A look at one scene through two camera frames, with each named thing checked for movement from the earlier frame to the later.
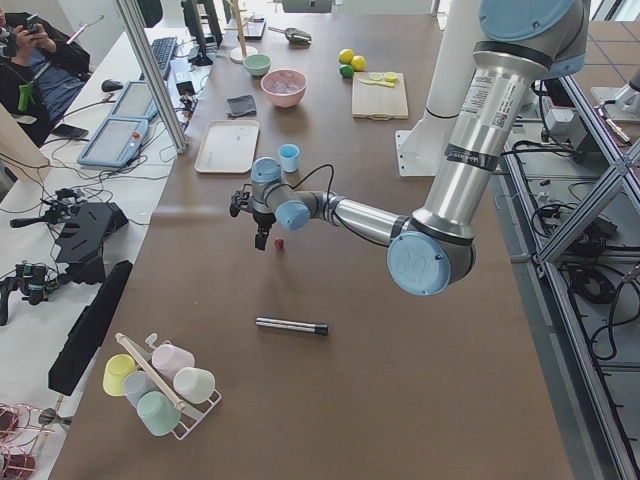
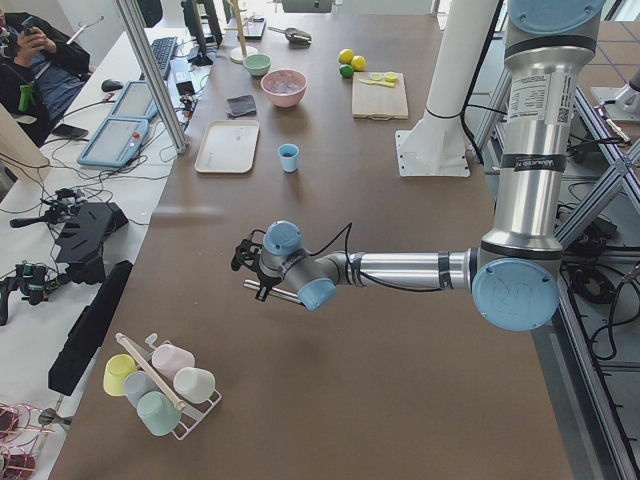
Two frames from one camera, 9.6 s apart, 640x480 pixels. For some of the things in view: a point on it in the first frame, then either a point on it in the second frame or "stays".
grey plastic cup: x=137 y=383 stays
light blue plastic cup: x=289 y=154 stays
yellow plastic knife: x=383 y=84 stays
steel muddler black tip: x=311 y=328 -> x=275 y=291
